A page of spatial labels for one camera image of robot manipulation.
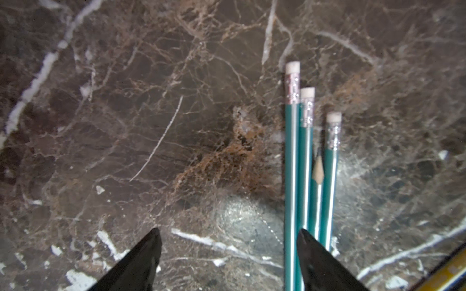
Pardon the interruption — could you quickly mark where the green pencil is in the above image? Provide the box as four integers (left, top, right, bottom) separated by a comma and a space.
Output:
319, 112, 342, 252
285, 61, 300, 291
297, 87, 316, 230

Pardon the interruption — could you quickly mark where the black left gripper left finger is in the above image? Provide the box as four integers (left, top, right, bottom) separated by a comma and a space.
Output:
90, 228, 163, 291

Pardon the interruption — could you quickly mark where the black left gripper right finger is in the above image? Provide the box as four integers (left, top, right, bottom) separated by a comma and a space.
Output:
296, 229, 368, 291

